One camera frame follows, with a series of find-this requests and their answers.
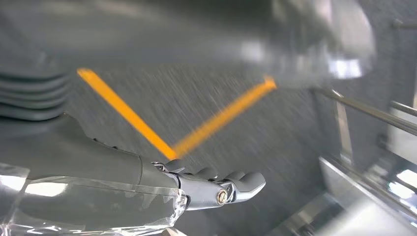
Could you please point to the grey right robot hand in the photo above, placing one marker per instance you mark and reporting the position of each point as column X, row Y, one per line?
column 81, row 169

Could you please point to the stainless steel workbench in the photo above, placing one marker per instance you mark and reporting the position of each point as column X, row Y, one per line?
column 365, row 112

